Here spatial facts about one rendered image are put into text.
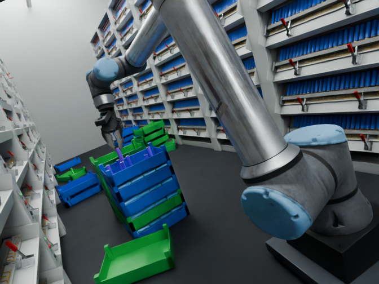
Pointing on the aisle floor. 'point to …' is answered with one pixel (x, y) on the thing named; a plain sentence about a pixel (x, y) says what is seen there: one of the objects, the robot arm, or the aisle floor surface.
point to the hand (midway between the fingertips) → (117, 148)
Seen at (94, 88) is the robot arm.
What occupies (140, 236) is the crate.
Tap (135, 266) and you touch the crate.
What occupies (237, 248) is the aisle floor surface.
